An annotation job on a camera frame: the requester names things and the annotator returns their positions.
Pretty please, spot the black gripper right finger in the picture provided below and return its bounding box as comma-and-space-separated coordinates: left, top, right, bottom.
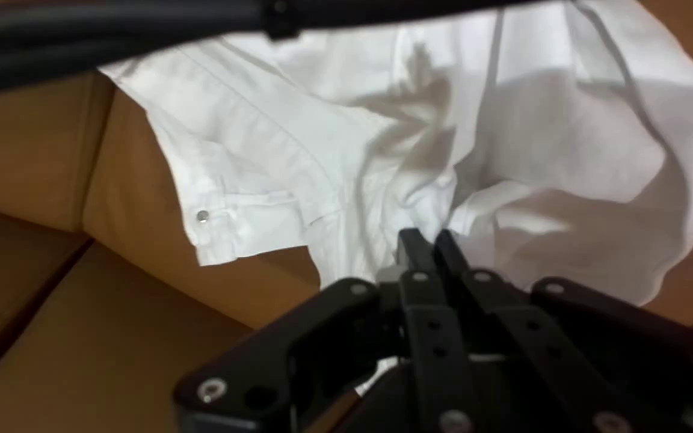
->
430, 225, 693, 433

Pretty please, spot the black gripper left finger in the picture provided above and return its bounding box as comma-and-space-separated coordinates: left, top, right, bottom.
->
170, 225, 486, 433

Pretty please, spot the white shirt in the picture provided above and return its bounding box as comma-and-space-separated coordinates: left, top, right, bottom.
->
96, 0, 693, 309

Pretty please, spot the brown leather sofa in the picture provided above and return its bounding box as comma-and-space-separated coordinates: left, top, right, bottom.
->
0, 0, 693, 433

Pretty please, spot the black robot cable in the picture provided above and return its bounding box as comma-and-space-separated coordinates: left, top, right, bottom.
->
0, 0, 542, 100

